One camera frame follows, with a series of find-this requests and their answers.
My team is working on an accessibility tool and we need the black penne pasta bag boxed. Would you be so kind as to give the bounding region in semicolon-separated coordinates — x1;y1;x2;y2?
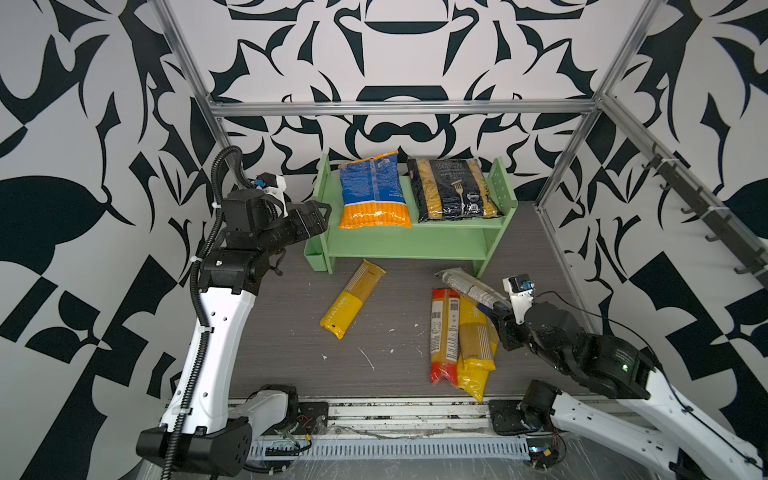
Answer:
406;158;501;223

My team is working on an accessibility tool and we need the blue orange pasta bag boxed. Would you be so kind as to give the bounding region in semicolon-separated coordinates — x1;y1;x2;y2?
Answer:
339;151;412;230

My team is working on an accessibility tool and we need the small green bin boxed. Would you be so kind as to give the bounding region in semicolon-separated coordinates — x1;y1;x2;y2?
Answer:
303;237;327;272

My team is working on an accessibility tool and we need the wall hook rail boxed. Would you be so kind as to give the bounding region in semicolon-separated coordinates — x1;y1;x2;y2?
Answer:
643;142;767;290

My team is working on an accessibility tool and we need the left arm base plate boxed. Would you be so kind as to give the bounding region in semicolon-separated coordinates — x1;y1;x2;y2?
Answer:
262;401;329;435

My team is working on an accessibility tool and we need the yellow spaghetti bag left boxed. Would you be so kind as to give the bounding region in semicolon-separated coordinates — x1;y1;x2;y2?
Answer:
320;259;386;340

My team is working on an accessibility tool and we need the white cable duct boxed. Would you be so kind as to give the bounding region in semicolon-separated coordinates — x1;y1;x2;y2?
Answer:
248;437;530;462

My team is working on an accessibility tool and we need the aluminium frame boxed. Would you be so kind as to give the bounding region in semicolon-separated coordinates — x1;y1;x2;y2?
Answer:
146;0;768;289

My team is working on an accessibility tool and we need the green two-tier shelf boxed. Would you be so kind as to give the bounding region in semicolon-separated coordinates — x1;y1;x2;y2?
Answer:
312;155;518;277

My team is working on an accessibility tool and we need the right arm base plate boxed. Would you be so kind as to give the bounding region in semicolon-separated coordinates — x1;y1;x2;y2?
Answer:
488;400;556;436

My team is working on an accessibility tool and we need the red spaghetti pack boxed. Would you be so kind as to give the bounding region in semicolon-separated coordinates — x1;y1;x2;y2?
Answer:
429;288;460;385

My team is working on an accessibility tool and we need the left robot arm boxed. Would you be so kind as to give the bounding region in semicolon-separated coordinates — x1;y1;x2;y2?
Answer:
136;189;332;479

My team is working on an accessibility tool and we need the grey blue spaghetti pack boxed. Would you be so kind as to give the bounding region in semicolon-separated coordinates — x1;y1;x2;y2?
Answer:
435;267;512;314

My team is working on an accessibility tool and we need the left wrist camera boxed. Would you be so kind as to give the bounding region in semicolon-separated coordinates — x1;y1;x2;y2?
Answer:
256;172;287;210

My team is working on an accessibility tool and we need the small electronics board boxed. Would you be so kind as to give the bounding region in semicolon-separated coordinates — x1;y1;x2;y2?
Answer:
526;435;567;471

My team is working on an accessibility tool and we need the yellow Pastatime spaghetti bag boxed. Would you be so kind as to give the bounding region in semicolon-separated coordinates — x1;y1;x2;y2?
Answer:
457;297;499;402

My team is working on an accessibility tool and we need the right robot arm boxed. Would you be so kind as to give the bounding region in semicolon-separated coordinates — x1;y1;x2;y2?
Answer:
499;298;767;479

